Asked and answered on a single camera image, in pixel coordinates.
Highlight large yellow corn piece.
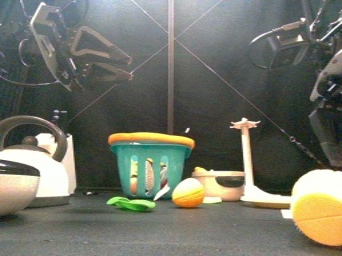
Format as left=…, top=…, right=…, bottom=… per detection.
left=290, top=168, right=342, bottom=248

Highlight white mug tree stand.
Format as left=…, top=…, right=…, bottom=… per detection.
left=228, top=117, right=294, bottom=210

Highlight teal plastic basket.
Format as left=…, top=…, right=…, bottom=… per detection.
left=109, top=141, right=194, bottom=201

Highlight white toy toaster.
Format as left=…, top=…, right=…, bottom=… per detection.
left=35, top=132, right=79, bottom=196

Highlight black bowl with white rim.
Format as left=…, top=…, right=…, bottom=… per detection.
left=191, top=167, right=247, bottom=204

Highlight orange and white ball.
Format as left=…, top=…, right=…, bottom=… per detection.
left=171, top=177, right=207, bottom=209

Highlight white toy knife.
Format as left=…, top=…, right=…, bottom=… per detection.
left=152, top=184, right=172, bottom=202

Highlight green toy leaf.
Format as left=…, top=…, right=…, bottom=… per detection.
left=105, top=195, right=157, bottom=213

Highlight white pot black band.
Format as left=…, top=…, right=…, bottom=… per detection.
left=0, top=159, right=41, bottom=217

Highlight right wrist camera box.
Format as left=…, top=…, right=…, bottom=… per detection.
left=266, top=19, right=314, bottom=70

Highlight grey vertical frame pole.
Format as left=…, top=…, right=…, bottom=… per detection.
left=167, top=0, right=176, bottom=135

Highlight black camera cable loop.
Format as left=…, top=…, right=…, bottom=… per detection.
left=247, top=27, right=286, bottom=70

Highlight white kettle black handle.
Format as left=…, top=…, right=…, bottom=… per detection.
left=0, top=114, right=72, bottom=208

